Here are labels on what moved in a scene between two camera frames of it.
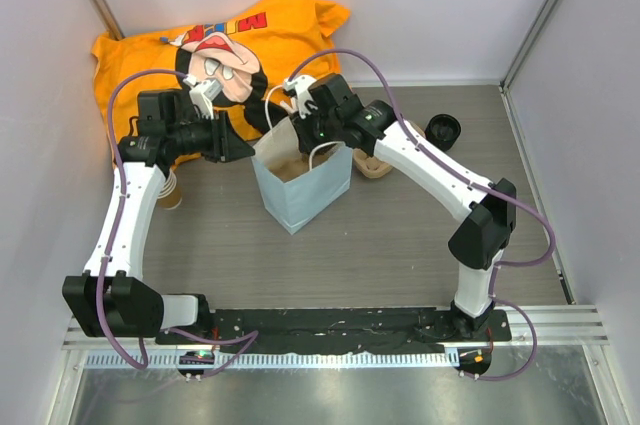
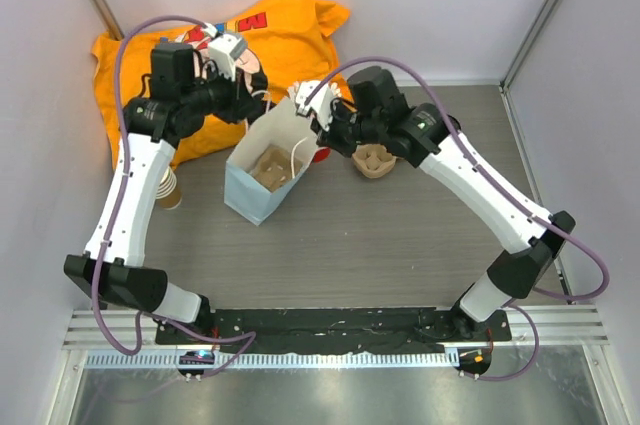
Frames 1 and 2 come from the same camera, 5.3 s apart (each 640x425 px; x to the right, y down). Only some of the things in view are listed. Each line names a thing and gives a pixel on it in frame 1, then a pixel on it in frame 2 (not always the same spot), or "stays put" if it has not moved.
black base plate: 405,329 stays put
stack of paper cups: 170,196 stays put
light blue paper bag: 300,185 -> 269,163
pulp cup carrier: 373,166 stays put
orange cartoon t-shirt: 254,52 stays put
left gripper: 225,144 -> 241,102
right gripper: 305,139 -> 329,138
